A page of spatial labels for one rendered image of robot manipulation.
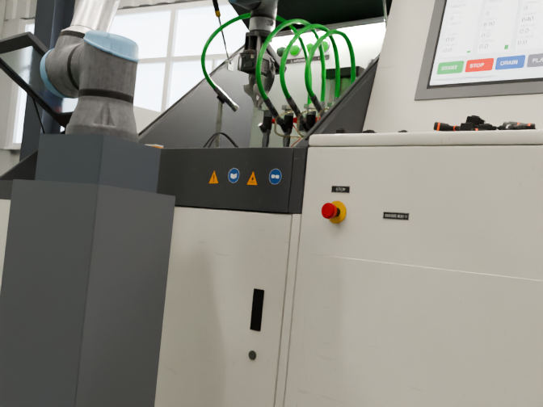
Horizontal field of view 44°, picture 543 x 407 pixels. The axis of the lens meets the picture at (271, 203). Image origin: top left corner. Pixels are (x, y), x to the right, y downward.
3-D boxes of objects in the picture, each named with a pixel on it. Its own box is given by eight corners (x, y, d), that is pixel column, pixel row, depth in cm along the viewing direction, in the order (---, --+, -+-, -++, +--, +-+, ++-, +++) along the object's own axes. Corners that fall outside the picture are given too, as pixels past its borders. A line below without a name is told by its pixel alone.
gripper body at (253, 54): (236, 72, 196) (240, 31, 196) (255, 79, 203) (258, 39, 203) (256, 70, 191) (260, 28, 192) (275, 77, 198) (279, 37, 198)
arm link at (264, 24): (261, 26, 203) (282, 23, 198) (259, 40, 203) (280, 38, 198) (244, 18, 198) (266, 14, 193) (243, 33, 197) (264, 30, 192)
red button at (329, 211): (316, 221, 151) (317, 198, 151) (326, 222, 154) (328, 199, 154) (335, 223, 147) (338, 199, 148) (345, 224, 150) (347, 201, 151)
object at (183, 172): (123, 201, 200) (128, 148, 201) (134, 203, 204) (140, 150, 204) (287, 212, 161) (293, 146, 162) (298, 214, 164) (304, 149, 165)
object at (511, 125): (425, 136, 147) (427, 111, 147) (446, 144, 155) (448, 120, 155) (532, 135, 132) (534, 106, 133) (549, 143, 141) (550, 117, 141)
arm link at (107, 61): (98, 86, 136) (105, 21, 136) (63, 91, 145) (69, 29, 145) (146, 99, 145) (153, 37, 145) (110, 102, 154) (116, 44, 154)
